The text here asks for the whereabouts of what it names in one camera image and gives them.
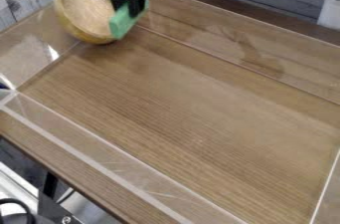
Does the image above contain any white cylindrical container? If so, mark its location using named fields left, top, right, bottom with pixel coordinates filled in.
left=318, top=0, right=340, bottom=31

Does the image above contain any green rectangular block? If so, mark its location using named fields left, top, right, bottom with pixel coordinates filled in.
left=110, top=1, right=150, bottom=40

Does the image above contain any brown wooden bowl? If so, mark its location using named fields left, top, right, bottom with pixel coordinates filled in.
left=54, top=0, right=118, bottom=45

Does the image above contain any black cable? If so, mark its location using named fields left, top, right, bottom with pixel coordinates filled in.
left=0, top=197, right=38, bottom=224

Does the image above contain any clear acrylic tray wall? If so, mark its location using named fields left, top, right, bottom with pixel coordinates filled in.
left=0, top=0, right=340, bottom=224

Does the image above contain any black metal bracket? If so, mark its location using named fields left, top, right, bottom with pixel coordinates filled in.
left=38, top=192, right=84, bottom=224

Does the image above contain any black table leg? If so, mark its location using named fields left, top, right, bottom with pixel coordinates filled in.
left=43, top=172, right=59, bottom=198

